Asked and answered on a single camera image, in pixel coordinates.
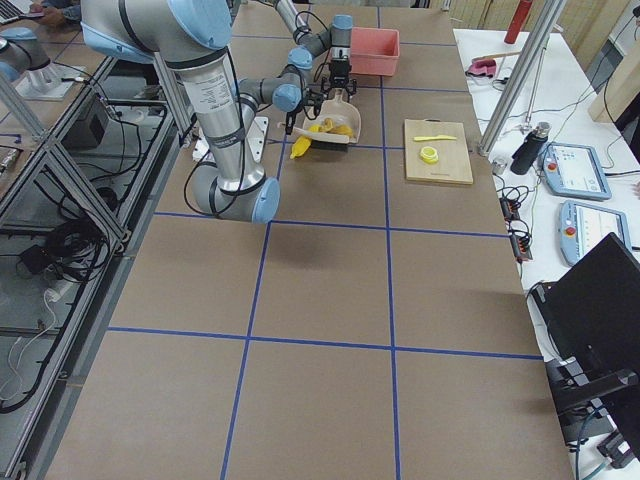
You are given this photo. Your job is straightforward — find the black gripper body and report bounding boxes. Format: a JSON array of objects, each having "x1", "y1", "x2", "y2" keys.
[
  {"x1": 322, "y1": 57, "x2": 356, "y2": 98},
  {"x1": 299, "y1": 87, "x2": 327, "y2": 120}
]

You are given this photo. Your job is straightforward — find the yellow toy corn cob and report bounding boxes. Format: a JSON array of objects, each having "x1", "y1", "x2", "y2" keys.
[{"x1": 289, "y1": 136, "x2": 312, "y2": 159}]

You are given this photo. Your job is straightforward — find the beige plastic dustpan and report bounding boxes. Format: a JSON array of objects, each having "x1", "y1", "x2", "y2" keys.
[{"x1": 303, "y1": 89, "x2": 361, "y2": 145}]

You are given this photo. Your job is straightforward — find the tan toy ginger root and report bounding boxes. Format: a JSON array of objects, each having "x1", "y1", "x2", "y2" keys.
[{"x1": 308, "y1": 117, "x2": 335, "y2": 133}]

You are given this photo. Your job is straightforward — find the beige hand brush black bristles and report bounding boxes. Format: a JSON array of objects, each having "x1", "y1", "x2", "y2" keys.
[{"x1": 292, "y1": 127, "x2": 351, "y2": 145}]

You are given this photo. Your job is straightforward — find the brown toy potato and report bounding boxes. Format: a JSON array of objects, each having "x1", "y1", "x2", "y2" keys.
[{"x1": 331, "y1": 124, "x2": 355, "y2": 140}]

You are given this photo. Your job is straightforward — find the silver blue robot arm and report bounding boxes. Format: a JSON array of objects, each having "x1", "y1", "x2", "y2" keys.
[
  {"x1": 81, "y1": 1, "x2": 331, "y2": 224},
  {"x1": 269, "y1": 0, "x2": 357, "y2": 99}
]

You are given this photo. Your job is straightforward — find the pink plastic bin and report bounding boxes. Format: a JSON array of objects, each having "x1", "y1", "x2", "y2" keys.
[{"x1": 350, "y1": 27, "x2": 400, "y2": 77}]

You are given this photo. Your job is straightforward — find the person's hand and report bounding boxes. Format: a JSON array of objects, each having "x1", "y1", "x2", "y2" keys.
[{"x1": 29, "y1": 3, "x2": 66, "y2": 28}]

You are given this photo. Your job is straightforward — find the yellow plastic toy knife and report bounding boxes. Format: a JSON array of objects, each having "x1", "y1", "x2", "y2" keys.
[{"x1": 412, "y1": 134, "x2": 457, "y2": 142}]

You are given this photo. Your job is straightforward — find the yellow toy lemon slice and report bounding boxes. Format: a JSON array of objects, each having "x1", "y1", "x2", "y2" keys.
[{"x1": 419, "y1": 146, "x2": 439, "y2": 165}]

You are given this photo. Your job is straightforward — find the pink cloth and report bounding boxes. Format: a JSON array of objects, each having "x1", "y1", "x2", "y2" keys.
[{"x1": 465, "y1": 58, "x2": 497, "y2": 78}]

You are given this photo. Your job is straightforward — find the red bottle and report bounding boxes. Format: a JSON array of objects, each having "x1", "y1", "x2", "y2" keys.
[{"x1": 504, "y1": 0, "x2": 533, "y2": 45}]

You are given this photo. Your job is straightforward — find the black water bottle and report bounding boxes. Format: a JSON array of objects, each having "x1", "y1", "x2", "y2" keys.
[{"x1": 510, "y1": 122, "x2": 551, "y2": 175}]

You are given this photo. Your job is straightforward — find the near blue teach pendant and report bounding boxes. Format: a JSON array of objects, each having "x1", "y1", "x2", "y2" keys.
[{"x1": 541, "y1": 142, "x2": 612, "y2": 201}]

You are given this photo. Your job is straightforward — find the blue teach pendant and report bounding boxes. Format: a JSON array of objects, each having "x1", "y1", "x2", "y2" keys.
[
  {"x1": 541, "y1": 142, "x2": 612, "y2": 201},
  {"x1": 558, "y1": 201, "x2": 631, "y2": 266}
]

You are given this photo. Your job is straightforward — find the far blue teach pendant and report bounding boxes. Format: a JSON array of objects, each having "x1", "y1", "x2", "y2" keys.
[{"x1": 558, "y1": 201, "x2": 631, "y2": 266}]

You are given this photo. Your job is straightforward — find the black laptop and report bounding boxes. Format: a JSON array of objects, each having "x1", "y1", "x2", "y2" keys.
[{"x1": 529, "y1": 232, "x2": 640, "y2": 381}]

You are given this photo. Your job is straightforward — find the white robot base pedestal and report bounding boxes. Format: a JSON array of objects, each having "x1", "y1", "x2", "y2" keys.
[{"x1": 192, "y1": 114, "x2": 270, "y2": 164}]

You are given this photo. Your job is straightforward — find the aluminium frame post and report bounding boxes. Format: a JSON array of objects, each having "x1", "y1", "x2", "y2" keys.
[{"x1": 478, "y1": 0, "x2": 567, "y2": 157}]

